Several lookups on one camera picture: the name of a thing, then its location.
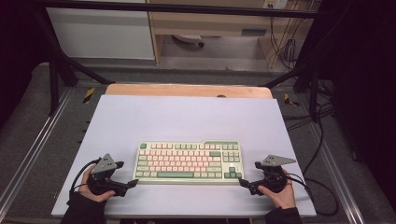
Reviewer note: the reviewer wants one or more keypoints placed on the black metal stand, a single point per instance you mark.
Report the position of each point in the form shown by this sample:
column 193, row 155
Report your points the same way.
column 53, row 81
column 313, row 90

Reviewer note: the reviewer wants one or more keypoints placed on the white cabinet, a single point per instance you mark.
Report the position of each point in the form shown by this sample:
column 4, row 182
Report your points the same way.
column 99, row 34

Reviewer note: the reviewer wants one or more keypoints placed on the yellow black striped tape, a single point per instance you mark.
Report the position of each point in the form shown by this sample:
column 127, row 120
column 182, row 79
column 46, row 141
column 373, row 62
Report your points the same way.
column 88, row 95
column 291, row 101

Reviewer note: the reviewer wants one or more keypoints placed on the white wall socket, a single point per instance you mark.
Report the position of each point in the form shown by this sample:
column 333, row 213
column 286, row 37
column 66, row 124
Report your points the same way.
column 275, row 3

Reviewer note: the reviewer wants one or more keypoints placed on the person's left hand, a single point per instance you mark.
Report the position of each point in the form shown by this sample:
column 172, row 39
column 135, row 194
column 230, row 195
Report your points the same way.
column 90, row 194

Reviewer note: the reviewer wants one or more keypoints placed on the person's right hand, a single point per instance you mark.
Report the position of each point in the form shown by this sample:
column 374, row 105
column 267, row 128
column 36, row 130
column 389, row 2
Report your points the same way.
column 285, row 197

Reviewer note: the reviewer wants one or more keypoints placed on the aluminium floor rail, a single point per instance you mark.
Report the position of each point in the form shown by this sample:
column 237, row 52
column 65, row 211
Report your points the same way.
column 34, row 152
column 339, row 180

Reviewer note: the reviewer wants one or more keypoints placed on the green and pink keyboard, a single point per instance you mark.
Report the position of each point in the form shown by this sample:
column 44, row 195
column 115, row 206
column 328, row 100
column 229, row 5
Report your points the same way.
column 186, row 161

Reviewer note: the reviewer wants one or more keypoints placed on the light wooden desk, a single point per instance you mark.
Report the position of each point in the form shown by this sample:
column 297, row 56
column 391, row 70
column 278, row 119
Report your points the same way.
column 211, row 23

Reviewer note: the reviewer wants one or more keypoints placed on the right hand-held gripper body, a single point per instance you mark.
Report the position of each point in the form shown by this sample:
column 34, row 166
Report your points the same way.
column 272, row 180

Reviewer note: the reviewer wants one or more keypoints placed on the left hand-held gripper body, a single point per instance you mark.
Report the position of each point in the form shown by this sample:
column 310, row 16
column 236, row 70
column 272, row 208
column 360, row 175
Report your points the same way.
column 104, row 183

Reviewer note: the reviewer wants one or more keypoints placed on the black horizontal frame bar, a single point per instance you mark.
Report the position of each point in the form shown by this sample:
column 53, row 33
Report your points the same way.
column 186, row 8

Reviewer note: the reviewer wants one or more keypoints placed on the wooden table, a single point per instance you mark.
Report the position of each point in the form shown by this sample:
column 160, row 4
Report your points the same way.
column 186, row 90

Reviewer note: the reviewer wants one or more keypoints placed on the white chair base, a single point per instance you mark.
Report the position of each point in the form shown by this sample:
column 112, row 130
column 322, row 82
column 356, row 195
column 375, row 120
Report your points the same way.
column 188, row 38

